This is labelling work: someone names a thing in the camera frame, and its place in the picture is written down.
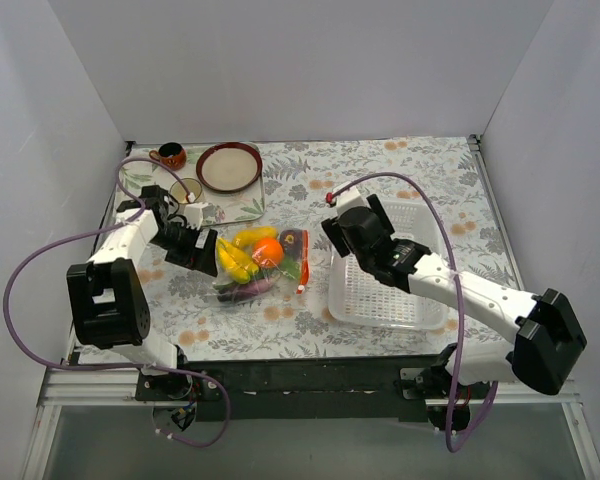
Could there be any yellow fake banana bunch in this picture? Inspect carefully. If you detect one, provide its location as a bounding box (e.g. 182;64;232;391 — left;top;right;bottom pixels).
216;237;260;284

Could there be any clear zip top bag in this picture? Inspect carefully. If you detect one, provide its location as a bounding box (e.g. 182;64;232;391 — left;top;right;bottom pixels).
212;226;310;306

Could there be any orange fake fruit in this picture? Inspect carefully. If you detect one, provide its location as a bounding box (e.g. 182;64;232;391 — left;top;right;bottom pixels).
252;237;285;268

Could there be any round dark purple fake fruit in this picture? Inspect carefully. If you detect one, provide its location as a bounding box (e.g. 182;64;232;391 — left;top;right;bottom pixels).
279;229;304;257

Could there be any small green fake cucumber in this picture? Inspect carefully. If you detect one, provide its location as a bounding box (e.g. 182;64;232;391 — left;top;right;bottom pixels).
278;256;302;281

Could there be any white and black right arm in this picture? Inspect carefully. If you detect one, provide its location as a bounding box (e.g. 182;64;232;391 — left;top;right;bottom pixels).
321;189;587;398

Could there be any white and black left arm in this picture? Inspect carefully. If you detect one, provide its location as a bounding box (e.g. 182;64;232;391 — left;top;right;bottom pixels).
66;185;218;400

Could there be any cream enamel mug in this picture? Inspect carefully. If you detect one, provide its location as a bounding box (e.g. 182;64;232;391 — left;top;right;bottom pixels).
169;178;205;204

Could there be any floral table mat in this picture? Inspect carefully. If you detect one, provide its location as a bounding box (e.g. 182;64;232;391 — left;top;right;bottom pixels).
138;137;520;360

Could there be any white perforated plastic basket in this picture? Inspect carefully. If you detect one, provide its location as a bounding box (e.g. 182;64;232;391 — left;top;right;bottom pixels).
328;199;448;331

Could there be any brown ceramic cup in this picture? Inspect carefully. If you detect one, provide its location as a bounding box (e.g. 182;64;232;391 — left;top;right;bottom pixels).
149;142;187;171

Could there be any red rimmed beige plate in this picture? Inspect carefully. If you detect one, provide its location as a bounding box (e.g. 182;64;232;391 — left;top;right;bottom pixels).
196;142;263;194

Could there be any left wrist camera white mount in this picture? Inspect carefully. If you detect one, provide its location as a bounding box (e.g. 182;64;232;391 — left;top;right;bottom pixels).
181;192;210;230

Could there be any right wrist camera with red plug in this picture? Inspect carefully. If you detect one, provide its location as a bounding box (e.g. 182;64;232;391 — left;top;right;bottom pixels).
325;186;365;211

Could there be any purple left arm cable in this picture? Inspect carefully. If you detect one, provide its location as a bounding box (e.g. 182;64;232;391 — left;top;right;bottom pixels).
2;157;231;447

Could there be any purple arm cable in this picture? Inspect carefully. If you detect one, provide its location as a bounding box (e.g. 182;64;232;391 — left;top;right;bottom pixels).
329;172;499;454
2;157;231;447

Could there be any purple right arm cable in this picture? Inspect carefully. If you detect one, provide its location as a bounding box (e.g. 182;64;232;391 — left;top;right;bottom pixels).
329;172;499;454

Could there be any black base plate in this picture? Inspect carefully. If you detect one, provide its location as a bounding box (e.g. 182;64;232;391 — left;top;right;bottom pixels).
135;355;450;428

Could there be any aluminium frame rail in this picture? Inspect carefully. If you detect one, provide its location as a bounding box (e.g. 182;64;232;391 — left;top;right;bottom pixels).
37;362;580;407

